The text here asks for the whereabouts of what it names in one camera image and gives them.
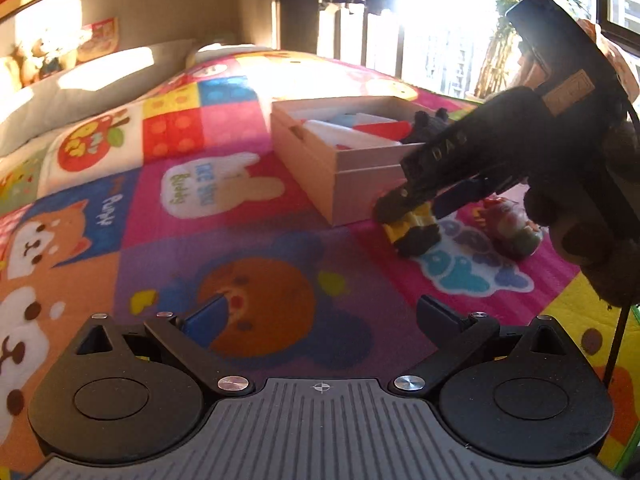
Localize pink cartoon cow figurine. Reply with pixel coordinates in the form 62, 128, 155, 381
477, 195, 544, 260

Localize red white plush rocket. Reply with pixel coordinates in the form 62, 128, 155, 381
303, 119, 411, 150

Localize black plush toy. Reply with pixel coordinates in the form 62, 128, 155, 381
400, 107, 449, 144

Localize blue white plastic pouch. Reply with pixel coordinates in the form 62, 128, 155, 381
329, 114, 358, 128

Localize black gloved right hand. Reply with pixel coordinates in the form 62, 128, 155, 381
524, 122, 639, 308

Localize pink cardboard box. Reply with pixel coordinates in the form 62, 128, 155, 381
270, 96, 424, 226

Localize colourful cartoon play mat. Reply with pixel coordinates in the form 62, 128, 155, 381
1, 52, 617, 479

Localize red gift box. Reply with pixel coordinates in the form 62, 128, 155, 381
77, 18, 119, 64

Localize plush toys on sofa back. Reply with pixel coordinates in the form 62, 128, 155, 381
1, 40, 78, 90

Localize black cable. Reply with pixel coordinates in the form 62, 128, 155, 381
602, 303, 634, 389

